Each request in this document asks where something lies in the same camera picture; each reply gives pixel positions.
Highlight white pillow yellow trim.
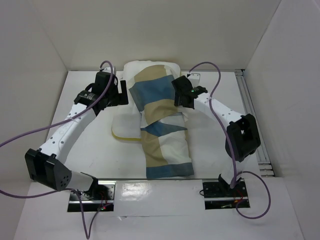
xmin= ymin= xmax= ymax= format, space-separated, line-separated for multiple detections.
xmin=111 ymin=60 xmax=188 ymax=141

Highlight blue tan white pillowcase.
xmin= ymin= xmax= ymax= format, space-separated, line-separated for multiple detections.
xmin=128 ymin=64 xmax=194 ymax=180

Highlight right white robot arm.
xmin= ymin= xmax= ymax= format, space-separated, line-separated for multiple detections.
xmin=172 ymin=76 xmax=261 ymax=196

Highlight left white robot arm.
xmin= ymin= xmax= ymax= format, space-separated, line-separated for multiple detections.
xmin=24 ymin=70 xmax=129 ymax=200

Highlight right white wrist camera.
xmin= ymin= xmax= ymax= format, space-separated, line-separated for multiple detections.
xmin=186 ymin=73 xmax=201 ymax=88

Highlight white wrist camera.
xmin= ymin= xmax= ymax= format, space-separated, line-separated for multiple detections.
xmin=186 ymin=73 xmax=201 ymax=88
xmin=98 ymin=66 xmax=117 ymax=78

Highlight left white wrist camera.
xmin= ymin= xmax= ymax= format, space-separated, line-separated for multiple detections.
xmin=98 ymin=66 xmax=117 ymax=78

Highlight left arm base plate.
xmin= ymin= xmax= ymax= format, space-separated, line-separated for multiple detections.
xmin=67 ymin=177 xmax=116 ymax=213

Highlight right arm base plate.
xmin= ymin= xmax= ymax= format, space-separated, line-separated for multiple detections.
xmin=199 ymin=179 xmax=250 ymax=210

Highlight aluminium rail frame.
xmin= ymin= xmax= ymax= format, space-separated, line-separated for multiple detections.
xmin=235 ymin=69 xmax=276 ymax=178

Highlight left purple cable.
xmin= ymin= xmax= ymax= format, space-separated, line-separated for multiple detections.
xmin=0 ymin=60 xmax=117 ymax=240

